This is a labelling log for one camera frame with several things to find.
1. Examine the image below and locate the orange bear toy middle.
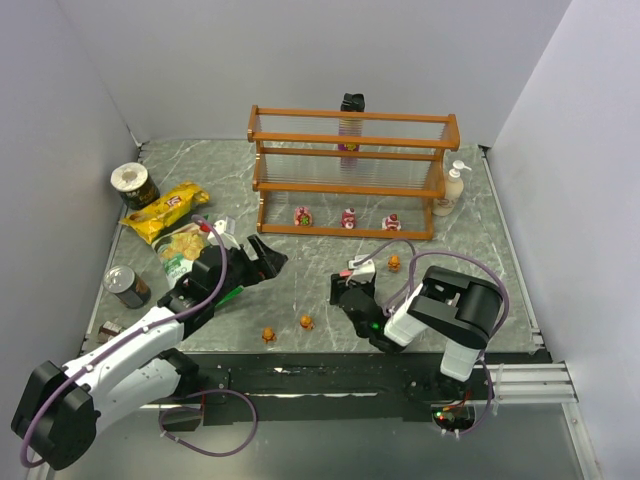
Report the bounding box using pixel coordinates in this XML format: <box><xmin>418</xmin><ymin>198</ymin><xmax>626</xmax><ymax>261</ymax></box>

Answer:
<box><xmin>299</xmin><ymin>315</ymin><xmax>314</xmax><ymax>330</ymax></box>

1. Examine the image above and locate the black paper cup white lid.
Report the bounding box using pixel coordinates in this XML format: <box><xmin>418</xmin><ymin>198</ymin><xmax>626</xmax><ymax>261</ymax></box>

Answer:
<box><xmin>110</xmin><ymin>162</ymin><xmax>160</xmax><ymax>210</ymax></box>

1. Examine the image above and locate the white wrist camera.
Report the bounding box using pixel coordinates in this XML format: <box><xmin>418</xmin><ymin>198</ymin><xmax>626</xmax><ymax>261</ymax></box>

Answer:
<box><xmin>200</xmin><ymin>216</ymin><xmax>240</xmax><ymax>249</ymax></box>
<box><xmin>338</xmin><ymin>255</ymin><xmax>376</xmax><ymax>287</ymax></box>

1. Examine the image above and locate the brown chocolate bar wrapper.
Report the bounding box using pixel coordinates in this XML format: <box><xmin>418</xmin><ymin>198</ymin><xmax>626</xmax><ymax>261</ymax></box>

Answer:
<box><xmin>97</xmin><ymin>321</ymin><xmax>124</xmax><ymax>344</ymax></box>

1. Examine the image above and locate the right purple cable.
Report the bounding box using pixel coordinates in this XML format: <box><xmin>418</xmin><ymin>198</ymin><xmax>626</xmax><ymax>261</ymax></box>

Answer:
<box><xmin>359</xmin><ymin>238</ymin><xmax>511</xmax><ymax>436</ymax></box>

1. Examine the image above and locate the dark soda can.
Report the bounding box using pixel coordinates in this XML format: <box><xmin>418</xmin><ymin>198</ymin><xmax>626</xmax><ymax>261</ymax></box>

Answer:
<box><xmin>103</xmin><ymin>265</ymin><xmax>151</xmax><ymax>309</ymax></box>

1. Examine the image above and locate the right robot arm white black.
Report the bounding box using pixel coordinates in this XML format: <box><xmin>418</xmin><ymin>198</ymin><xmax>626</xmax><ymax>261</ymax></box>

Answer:
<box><xmin>329</xmin><ymin>266</ymin><xmax>508</xmax><ymax>383</ymax></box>

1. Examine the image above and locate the purple cable loop front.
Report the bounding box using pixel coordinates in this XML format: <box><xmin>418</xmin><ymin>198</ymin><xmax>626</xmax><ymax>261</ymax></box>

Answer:
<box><xmin>158</xmin><ymin>389</ymin><xmax>259</xmax><ymax>457</ymax></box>

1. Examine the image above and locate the green Chuba chips bag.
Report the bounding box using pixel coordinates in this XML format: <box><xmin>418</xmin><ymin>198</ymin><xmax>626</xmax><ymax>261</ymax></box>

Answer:
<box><xmin>152</xmin><ymin>222</ymin><xmax>244</xmax><ymax>306</ymax></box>

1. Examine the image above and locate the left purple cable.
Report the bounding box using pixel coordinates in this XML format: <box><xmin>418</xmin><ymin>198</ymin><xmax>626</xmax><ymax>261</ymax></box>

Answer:
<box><xmin>19</xmin><ymin>214</ymin><xmax>230</xmax><ymax>469</ymax></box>

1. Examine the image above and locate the pink bear strawberry hat toy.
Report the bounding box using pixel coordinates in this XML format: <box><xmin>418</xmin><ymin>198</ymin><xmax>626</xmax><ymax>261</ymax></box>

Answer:
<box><xmin>341</xmin><ymin>208</ymin><xmax>356</xmax><ymax>230</ymax></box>

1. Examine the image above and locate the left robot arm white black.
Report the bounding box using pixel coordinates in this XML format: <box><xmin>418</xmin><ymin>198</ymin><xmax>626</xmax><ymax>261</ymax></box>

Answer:
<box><xmin>11</xmin><ymin>232</ymin><xmax>288</xmax><ymax>470</ymax></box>

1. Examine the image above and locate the yellow chips bag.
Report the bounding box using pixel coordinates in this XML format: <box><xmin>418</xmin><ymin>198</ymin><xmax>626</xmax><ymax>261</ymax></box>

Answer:
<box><xmin>120</xmin><ymin>181</ymin><xmax>210</xmax><ymax>244</ymax></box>

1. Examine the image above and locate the purple spray can black cap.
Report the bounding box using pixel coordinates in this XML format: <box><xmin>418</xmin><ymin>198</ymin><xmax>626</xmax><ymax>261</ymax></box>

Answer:
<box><xmin>338</xmin><ymin>93</ymin><xmax>365</xmax><ymax>171</ymax></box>

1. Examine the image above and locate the orange bear toy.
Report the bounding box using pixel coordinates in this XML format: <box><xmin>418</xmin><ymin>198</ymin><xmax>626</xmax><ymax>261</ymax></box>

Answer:
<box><xmin>262</xmin><ymin>327</ymin><xmax>277</xmax><ymax>344</ymax></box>
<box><xmin>299</xmin><ymin>315</ymin><xmax>314</xmax><ymax>330</ymax></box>
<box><xmin>387</xmin><ymin>255</ymin><xmax>401</xmax><ymax>273</ymax></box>

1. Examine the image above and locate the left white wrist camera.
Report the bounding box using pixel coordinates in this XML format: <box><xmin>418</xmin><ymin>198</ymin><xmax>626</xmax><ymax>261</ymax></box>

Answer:
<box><xmin>200</xmin><ymin>216</ymin><xmax>240</xmax><ymax>249</ymax></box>

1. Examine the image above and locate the beige lotion pump bottle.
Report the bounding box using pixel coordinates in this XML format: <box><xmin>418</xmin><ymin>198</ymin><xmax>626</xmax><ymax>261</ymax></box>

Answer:
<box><xmin>432</xmin><ymin>160</ymin><xmax>472</xmax><ymax>217</ymax></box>

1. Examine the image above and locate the orange bear toy front left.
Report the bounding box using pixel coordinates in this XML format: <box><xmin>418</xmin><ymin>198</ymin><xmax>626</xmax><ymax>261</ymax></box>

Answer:
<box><xmin>262</xmin><ymin>327</ymin><xmax>277</xmax><ymax>344</ymax></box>

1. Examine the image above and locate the orange bear toy right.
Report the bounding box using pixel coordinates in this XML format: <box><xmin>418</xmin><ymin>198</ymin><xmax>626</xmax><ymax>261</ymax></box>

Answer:
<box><xmin>387</xmin><ymin>255</ymin><xmax>401</xmax><ymax>273</ymax></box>

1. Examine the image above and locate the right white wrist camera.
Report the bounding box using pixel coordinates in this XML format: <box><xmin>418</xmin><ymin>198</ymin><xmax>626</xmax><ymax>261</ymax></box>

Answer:
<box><xmin>338</xmin><ymin>255</ymin><xmax>376</xmax><ymax>287</ymax></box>

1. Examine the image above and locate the small electronics board with leds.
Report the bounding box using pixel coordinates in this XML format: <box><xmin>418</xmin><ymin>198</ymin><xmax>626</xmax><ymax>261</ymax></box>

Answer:
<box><xmin>431</xmin><ymin>401</ymin><xmax>477</xmax><ymax>439</ymax></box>

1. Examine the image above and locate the orange wooden shelf rack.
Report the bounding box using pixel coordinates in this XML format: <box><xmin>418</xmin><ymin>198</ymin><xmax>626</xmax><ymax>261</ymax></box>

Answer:
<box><xmin>247</xmin><ymin>105</ymin><xmax>461</xmax><ymax>240</ymax></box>

